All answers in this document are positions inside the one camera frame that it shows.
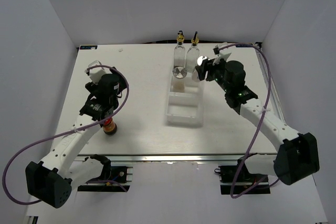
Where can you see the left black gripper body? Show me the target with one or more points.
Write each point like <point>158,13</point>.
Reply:
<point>122,86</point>

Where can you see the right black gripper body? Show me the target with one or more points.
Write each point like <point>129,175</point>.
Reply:
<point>216,72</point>

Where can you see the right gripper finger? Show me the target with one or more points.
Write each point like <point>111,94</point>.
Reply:
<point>200,73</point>
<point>208,62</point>

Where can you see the white shaker blue label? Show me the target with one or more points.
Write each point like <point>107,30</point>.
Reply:
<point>198,63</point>

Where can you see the glass pourer bottle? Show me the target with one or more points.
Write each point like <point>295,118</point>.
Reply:
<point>192,54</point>

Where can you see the glass bottle dark sauce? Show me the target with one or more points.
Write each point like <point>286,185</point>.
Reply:
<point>179,51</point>

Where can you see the tall jar silver lid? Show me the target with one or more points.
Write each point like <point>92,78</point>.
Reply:
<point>179,73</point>

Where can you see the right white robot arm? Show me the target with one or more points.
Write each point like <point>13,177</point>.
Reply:
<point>297,153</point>

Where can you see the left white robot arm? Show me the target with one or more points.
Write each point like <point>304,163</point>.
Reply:
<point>53,179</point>

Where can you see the right xdof logo sticker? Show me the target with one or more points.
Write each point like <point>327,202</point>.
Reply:
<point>243,45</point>

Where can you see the xdof logo sticker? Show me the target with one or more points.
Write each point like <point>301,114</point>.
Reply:
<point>88,47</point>
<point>243,45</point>

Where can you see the red lid sauce jar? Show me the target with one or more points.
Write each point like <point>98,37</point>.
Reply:
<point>109,127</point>

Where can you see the white plastic organizer tray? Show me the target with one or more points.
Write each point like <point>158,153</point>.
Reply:
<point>185,109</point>

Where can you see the left xdof logo sticker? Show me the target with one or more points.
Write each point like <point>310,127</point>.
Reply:
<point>88,47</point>

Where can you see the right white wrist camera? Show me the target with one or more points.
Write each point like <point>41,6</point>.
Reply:
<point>221,53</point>

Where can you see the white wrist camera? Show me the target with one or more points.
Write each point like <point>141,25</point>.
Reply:
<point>221,53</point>
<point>95,70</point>

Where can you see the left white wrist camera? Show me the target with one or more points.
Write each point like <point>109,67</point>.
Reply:
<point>95,70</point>

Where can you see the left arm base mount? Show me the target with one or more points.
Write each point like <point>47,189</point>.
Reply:
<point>113,179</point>

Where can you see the aluminium table frame rail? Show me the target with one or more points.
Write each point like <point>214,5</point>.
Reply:
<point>171,158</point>

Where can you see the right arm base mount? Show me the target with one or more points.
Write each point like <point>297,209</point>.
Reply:
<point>245,180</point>

